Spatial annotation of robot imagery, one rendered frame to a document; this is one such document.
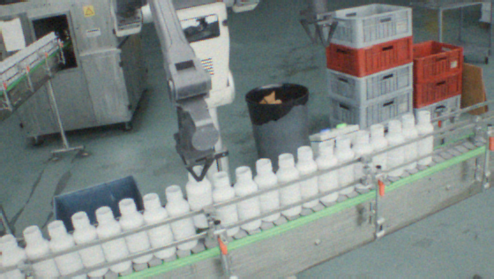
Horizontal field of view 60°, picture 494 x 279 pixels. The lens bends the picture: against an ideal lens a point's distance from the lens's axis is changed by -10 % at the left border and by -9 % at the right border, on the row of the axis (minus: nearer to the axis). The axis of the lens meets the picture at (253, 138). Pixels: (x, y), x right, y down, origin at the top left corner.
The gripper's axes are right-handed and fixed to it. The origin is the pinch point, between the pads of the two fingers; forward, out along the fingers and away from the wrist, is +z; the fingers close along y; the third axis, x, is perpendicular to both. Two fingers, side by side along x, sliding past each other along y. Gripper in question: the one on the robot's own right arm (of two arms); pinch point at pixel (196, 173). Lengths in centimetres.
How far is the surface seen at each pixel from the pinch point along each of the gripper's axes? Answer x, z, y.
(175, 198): -6.1, 4.6, 1.3
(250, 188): 12.1, 6.8, 3.2
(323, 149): 34.0, 3.8, 0.9
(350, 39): 168, 73, -167
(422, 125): 69, 6, 2
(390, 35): 203, 74, -164
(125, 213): -18.6, 5.1, 0.9
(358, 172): 44.8, 13.5, 4.1
